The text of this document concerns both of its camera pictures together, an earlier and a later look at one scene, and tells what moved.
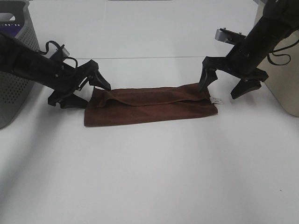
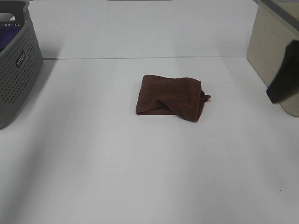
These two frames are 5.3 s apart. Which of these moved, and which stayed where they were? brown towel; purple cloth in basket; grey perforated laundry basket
Moved: brown towel
Stayed: purple cloth in basket; grey perforated laundry basket
